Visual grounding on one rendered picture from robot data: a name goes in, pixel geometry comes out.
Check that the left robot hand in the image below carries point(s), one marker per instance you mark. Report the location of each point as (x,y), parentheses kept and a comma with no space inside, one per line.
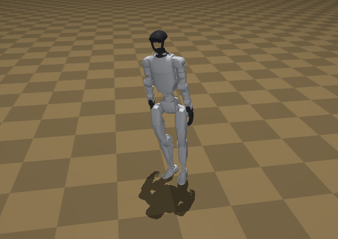
(190,111)

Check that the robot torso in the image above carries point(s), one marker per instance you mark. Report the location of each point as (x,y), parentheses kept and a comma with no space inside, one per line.
(165,79)

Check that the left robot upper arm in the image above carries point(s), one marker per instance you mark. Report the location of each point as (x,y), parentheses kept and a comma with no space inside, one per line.
(179,63)

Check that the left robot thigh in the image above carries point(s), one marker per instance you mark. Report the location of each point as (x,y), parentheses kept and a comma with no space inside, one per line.
(181,125)

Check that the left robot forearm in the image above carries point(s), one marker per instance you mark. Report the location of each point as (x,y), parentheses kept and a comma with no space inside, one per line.
(186,97)

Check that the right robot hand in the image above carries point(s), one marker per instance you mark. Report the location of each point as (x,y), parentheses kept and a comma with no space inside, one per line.
(151,103)

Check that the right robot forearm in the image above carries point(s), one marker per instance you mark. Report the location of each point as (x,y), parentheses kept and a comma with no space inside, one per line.
(150,93)

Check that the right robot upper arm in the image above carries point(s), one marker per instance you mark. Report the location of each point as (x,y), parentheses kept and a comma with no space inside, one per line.
(148,81)

